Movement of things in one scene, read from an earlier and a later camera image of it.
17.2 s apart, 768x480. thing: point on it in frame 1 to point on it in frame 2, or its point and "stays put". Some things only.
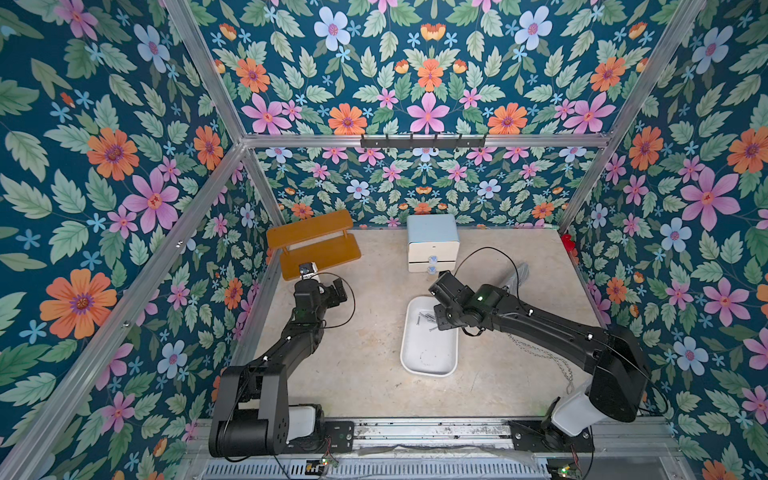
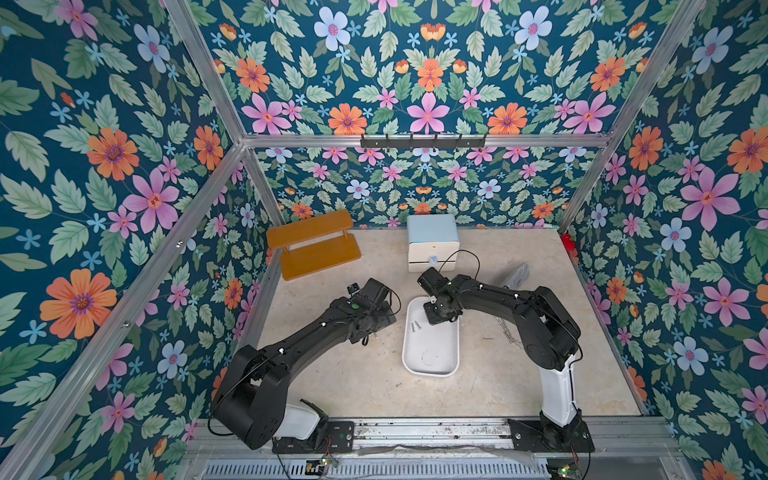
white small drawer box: (432, 243) stays put
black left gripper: (330, 298) to (383, 319)
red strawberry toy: (568, 243) stays put
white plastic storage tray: (425, 350) stays put
